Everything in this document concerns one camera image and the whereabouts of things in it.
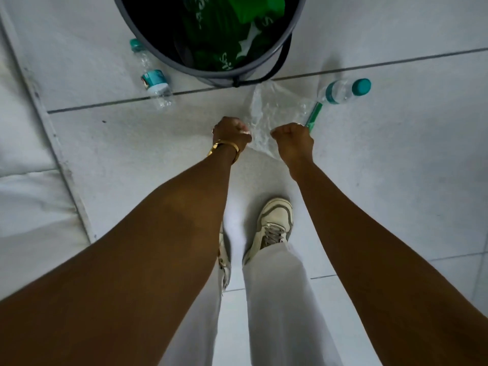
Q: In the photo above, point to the person's left hand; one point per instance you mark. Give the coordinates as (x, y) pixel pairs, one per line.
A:
(230, 134)

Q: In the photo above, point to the person's right hand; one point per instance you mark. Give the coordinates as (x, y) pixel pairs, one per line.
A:
(293, 142)

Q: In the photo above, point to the person's left fingers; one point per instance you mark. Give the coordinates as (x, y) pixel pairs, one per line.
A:
(240, 127)

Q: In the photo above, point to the person's right fingers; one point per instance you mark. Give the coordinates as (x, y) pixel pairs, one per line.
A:
(280, 132)

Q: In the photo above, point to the clear plastic bag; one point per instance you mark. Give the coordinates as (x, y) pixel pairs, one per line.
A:
(272, 116)

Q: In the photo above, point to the person's right forearm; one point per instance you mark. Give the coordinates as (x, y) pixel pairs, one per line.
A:
(385, 270)

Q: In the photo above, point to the person's left forearm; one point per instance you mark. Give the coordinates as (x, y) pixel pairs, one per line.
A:
(125, 270)

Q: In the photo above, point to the gold bangle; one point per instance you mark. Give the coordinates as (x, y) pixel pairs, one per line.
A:
(225, 145)

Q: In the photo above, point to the green plastic stick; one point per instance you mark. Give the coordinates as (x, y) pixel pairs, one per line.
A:
(314, 116)

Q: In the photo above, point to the clear bottle with teal cap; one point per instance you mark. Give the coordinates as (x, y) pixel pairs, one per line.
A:
(345, 91)

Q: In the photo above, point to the grey round bin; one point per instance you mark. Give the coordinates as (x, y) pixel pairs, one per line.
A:
(213, 38)

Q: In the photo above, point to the white right sneaker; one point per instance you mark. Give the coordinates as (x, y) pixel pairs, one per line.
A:
(271, 226)

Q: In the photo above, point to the white sneaker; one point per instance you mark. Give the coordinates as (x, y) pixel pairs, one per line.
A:
(271, 226)
(224, 259)

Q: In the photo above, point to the crushed clear plastic bottle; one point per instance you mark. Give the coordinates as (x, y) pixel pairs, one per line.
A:
(154, 78)

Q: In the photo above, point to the green plastic bag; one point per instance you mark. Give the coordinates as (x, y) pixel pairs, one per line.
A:
(232, 26)

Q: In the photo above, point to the white left sneaker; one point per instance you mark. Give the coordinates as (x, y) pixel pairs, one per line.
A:
(224, 259)

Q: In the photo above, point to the white trousers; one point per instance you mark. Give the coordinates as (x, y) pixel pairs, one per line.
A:
(274, 312)

